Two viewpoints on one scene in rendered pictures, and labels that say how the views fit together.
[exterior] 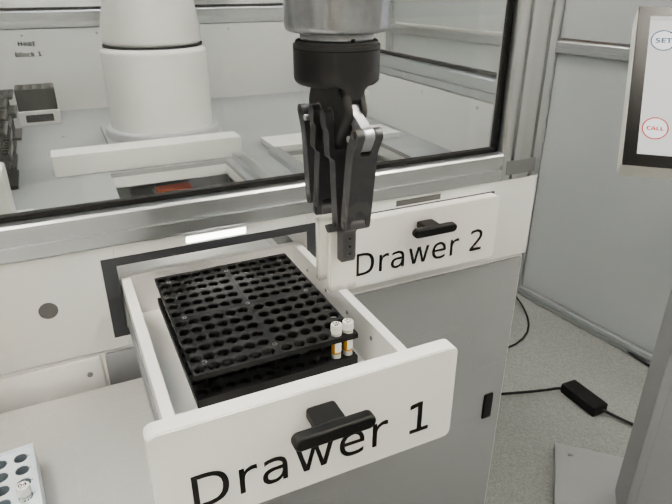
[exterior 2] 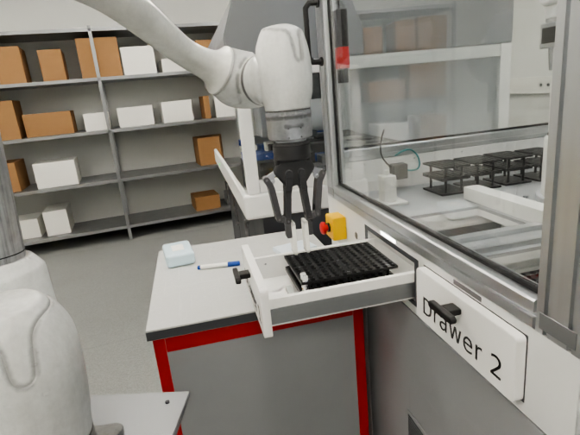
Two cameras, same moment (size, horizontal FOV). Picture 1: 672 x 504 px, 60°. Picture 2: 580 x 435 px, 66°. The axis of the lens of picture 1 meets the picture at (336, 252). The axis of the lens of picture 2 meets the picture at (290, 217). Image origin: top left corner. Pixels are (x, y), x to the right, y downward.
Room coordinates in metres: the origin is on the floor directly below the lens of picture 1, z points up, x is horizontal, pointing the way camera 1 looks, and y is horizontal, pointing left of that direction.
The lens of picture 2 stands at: (0.72, -0.87, 1.30)
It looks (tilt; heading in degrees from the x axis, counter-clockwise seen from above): 16 degrees down; 104
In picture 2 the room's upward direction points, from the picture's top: 5 degrees counter-clockwise
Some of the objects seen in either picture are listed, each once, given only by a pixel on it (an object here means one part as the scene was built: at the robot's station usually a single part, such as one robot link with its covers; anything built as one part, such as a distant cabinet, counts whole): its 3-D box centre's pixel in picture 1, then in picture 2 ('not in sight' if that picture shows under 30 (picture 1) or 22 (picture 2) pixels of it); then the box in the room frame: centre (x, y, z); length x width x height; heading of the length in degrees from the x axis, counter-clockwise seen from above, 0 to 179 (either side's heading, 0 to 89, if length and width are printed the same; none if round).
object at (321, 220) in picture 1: (330, 246); (305, 235); (0.54, 0.01, 1.00); 0.03 x 0.01 x 0.07; 115
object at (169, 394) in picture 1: (247, 326); (342, 274); (0.60, 0.11, 0.86); 0.40 x 0.26 x 0.06; 25
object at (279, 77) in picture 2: not in sight; (280, 68); (0.52, 0.01, 1.34); 0.13 x 0.11 x 0.16; 138
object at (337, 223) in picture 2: not in sight; (335, 226); (0.54, 0.45, 0.88); 0.07 x 0.05 x 0.07; 115
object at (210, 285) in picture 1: (249, 326); (338, 272); (0.59, 0.10, 0.87); 0.22 x 0.18 x 0.06; 25
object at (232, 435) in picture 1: (316, 430); (255, 286); (0.41, 0.02, 0.87); 0.29 x 0.02 x 0.11; 115
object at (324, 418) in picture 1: (328, 421); (242, 274); (0.38, 0.01, 0.91); 0.07 x 0.04 x 0.01; 115
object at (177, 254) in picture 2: not in sight; (178, 253); (-0.02, 0.47, 0.78); 0.15 x 0.10 x 0.04; 122
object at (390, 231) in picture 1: (419, 239); (461, 324); (0.83, -0.13, 0.87); 0.29 x 0.02 x 0.11; 115
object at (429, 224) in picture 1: (430, 227); (448, 310); (0.81, -0.14, 0.91); 0.07 x 0.04 x 0.01; 115
